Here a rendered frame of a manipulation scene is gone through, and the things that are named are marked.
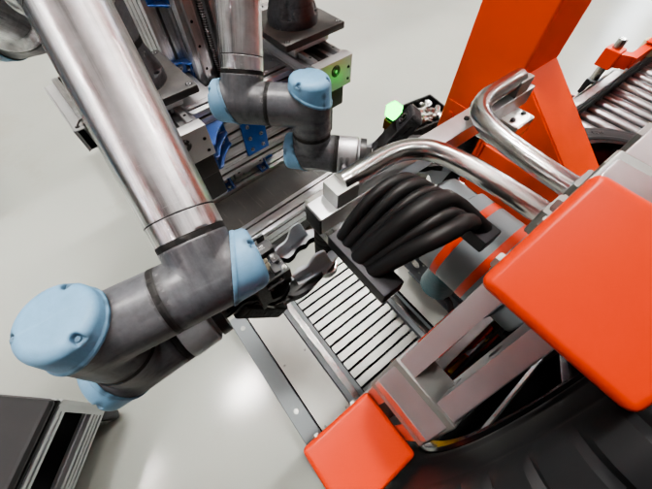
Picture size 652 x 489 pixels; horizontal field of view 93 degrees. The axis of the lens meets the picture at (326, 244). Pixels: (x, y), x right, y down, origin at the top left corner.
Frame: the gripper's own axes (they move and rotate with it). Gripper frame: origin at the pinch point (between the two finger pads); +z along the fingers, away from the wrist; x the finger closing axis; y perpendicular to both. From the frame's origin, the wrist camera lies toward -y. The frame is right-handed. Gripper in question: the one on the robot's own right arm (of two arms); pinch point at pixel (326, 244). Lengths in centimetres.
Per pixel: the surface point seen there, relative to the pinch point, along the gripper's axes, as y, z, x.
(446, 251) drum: 5.3, 10.7, -14.0
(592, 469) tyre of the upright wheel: 24.5, -6.9, -30.1
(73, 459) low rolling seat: -68, -79, 20
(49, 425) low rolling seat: -53, -73, 26
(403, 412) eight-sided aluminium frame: 13.0, -10.1, -23.7
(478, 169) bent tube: 18.1, 12.7, -11.5
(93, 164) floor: -83, -40, 163
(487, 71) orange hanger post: 2, 60, 14
